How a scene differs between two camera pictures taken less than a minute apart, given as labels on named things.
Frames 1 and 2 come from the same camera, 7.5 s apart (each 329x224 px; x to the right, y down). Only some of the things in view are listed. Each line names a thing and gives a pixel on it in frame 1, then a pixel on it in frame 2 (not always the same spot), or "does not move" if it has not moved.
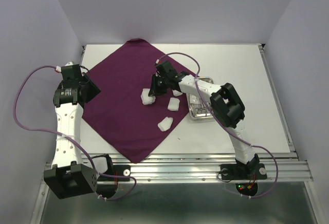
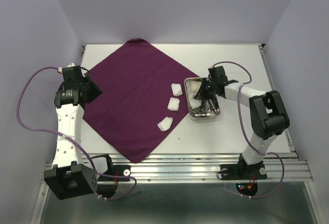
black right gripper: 153,90 to 201,94
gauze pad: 174,104 does not move
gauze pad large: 146,99 to 194,103
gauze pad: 165,124 does not move
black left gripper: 94,90 does not move
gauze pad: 176,93 does not move
